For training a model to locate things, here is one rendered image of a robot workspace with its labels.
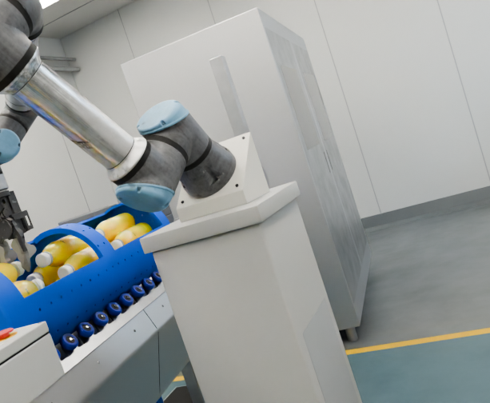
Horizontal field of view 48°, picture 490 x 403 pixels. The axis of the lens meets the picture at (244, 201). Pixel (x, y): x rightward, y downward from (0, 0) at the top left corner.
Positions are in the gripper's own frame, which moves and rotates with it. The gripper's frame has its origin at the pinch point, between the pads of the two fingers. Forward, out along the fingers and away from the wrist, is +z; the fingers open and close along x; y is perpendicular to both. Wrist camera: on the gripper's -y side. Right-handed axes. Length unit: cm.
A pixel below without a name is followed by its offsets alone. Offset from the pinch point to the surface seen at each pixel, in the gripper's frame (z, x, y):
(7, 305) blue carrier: 4.1, -13.7, -22.1
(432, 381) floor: 119, -79, 130
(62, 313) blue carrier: 12.5, -13.0, -6.2
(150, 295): 24.5, -10.8, 38.5
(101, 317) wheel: 20.1, -10.7, 10.8
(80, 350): 23.6, -10.8, -2.3
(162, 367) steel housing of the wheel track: 46, -9, 33
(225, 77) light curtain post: -41, -35, 121
